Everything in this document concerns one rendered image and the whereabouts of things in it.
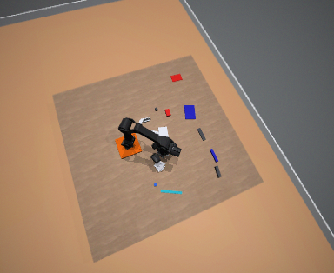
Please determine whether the blue flat plate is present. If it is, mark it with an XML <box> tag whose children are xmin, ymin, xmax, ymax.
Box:
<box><xmin>184</xmin><ymin>105</ymin><xmax>196</xmax><ymax>119</ymax></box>

